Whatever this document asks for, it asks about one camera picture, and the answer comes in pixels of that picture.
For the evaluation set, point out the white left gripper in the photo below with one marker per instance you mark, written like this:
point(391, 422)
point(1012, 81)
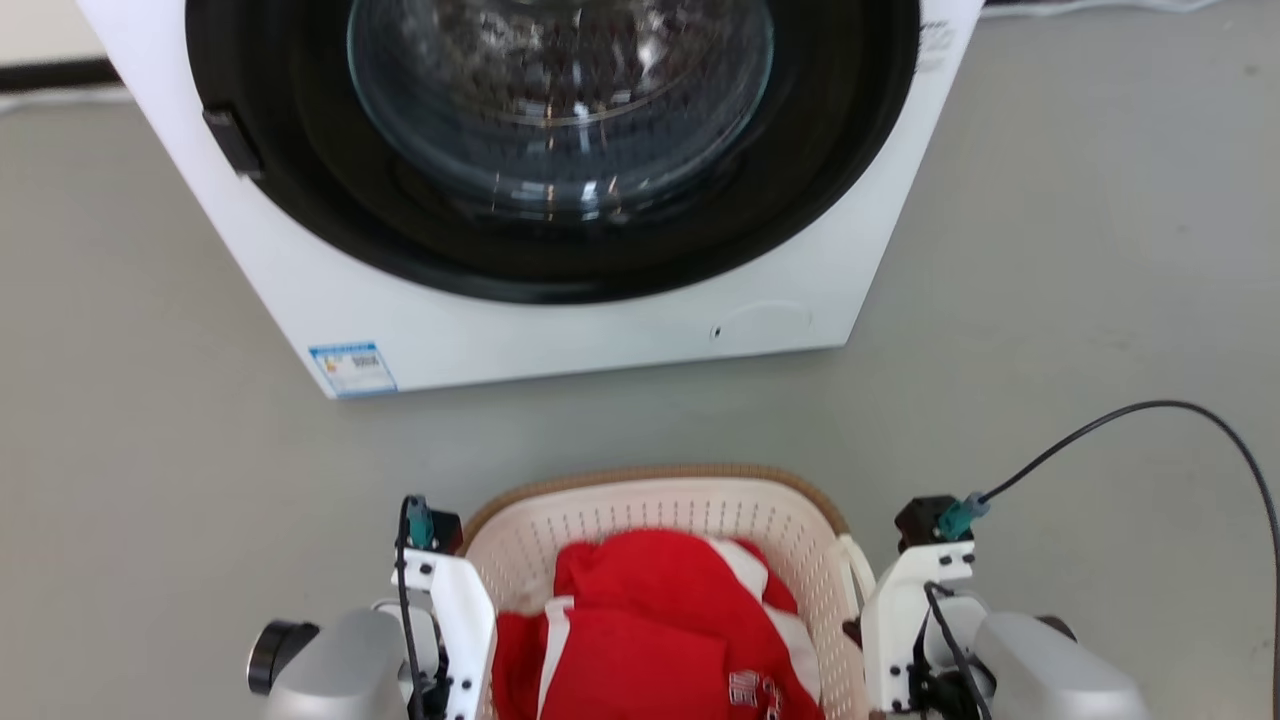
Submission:
point(465, 620)

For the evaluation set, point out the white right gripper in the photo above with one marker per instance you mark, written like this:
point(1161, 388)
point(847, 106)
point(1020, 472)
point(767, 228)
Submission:
point(890, 630)

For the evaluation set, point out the cream plastic laundry basket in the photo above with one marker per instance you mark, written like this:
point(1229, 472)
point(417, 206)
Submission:
point(640, 505)

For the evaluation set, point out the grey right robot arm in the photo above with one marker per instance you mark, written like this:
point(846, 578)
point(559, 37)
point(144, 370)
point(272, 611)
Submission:
point(1050, 670)

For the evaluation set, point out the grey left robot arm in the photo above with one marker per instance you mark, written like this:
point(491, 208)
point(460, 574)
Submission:
point(335, 665)

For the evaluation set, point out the red white garment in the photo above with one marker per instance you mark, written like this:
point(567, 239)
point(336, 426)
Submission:
point(640, 620)

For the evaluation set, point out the blue white energy label sticker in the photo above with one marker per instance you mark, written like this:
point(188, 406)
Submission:
point(352, 369)

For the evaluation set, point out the white front-load washing machine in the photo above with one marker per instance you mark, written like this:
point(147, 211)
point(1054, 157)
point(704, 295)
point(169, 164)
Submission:
point(600, 335)

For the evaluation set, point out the black round glass washer door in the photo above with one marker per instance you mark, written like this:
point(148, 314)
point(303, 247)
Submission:
point(800, 180)

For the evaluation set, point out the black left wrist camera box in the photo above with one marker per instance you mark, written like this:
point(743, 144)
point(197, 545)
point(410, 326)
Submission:
point(442, 530)

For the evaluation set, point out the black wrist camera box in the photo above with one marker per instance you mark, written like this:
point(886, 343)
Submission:
point(920, 520)
point(442, 530)

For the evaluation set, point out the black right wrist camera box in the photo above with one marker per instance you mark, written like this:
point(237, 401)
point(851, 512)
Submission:
point(920, 520)

